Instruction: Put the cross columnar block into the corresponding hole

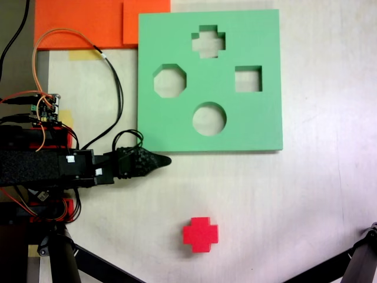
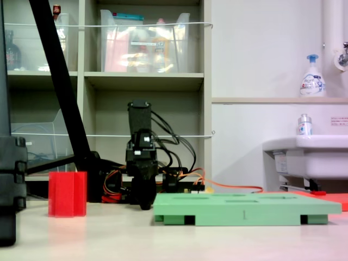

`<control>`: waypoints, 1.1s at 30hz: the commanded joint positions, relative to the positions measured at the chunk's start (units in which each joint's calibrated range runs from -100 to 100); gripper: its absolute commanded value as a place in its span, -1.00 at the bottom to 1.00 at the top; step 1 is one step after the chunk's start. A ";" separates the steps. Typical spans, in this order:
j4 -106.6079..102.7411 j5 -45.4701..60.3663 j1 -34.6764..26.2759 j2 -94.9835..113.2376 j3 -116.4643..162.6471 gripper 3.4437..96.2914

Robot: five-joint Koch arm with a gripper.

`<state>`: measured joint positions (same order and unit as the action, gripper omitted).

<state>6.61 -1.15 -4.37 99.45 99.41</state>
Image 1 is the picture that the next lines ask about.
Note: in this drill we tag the red cross columnar block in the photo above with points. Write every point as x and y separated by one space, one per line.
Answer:
200 234

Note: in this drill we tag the small circuit board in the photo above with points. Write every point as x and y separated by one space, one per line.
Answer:
47 113

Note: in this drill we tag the orange flat block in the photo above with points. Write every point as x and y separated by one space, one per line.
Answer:
76 23

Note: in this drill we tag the green shape sorting board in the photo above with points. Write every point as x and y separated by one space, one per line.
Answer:
165 123

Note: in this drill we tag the thin black tripod strut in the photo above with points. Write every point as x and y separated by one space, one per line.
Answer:
106 265
321 266

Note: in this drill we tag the notched black tripod leg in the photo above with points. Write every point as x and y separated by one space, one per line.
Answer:
363 256

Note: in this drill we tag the yellow tape strip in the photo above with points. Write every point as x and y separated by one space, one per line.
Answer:
33 250
67 118
84 55

